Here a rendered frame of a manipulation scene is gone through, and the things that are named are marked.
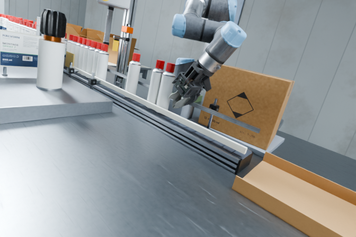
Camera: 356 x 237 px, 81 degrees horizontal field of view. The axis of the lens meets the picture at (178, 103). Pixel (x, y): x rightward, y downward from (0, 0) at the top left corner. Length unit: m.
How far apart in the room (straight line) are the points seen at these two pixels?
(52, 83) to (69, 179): 0.51
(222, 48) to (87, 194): 0.51
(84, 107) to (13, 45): 0.43
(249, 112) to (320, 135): 2.39
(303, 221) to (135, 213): 0.35
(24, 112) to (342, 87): 3.03
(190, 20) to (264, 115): 0.43
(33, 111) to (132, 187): 0.43
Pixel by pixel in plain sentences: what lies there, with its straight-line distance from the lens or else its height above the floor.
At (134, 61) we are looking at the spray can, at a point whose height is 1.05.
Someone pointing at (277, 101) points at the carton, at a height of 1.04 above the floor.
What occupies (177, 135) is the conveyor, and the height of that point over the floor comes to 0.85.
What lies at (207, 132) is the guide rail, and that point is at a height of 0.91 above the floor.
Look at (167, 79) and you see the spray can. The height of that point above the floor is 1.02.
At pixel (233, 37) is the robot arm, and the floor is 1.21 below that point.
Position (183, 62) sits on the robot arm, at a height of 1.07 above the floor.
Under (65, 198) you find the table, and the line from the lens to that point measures 0.48.
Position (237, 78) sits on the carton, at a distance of 0.86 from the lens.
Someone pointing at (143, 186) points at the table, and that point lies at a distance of 0.52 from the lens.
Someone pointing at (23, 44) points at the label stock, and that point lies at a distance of 1.14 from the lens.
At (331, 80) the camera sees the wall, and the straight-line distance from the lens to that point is 3.13.
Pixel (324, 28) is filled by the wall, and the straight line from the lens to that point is 3.19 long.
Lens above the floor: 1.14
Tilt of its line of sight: 14 degrees down
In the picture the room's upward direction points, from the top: 13 degrees clockwise
